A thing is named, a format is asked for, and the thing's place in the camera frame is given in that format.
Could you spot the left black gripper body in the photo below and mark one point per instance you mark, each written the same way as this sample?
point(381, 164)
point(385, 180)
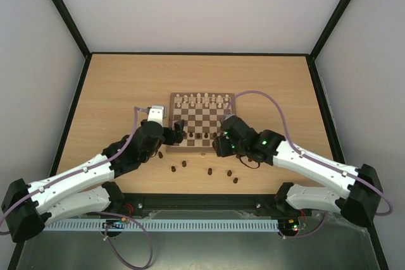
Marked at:
point(170, 140)

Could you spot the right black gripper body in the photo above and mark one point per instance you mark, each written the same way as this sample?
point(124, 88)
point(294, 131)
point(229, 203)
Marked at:
point(220, 146)

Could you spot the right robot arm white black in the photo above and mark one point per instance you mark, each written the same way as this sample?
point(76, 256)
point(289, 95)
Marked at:
point(352, 192)

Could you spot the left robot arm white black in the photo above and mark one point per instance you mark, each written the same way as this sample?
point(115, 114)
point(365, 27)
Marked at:
point(29, 207)

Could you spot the wooden chess board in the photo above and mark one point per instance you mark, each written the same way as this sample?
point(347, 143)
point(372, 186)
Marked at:
point(198, 121)

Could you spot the white chess piece row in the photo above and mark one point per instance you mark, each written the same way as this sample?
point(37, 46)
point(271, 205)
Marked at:
point(192, 100)

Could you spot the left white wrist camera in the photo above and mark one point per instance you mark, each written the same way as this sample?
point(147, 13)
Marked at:
point(157, 114)

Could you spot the black aluminium frame rail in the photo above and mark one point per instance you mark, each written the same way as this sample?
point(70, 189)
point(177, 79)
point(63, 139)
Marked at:
point(280, 205)

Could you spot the grey slotted cable duct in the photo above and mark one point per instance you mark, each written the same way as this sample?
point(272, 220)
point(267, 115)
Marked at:
point(168, 225)

